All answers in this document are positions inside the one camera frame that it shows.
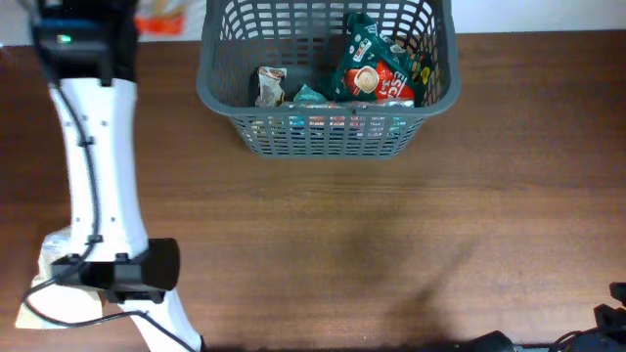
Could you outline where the teal small sachet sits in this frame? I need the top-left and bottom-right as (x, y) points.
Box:
(293, 84), (328, 104)

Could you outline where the Kleenex tissue multipack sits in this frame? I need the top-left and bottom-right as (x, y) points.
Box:
(286, 99), (415, 140)

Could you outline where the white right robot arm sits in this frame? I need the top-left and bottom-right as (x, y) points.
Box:
(452, 283), (625, 352)

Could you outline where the brown snack bag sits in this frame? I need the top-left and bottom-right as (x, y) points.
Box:
(255, 66), (288, 108)

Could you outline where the grey plastic basket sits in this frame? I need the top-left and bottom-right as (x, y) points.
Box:
(197, 0), (461, 157)

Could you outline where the green Nescafe coffee bag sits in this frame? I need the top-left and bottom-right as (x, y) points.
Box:
(328, 13), (434, 107)

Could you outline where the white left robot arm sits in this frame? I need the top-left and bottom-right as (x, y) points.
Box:
(22, 0), (205, 351)

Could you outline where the orange spaghetti packet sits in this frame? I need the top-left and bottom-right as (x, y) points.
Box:
(134, 0), (191, 36)

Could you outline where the beige packet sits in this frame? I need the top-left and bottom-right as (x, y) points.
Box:
(15, 227), (103, 330)

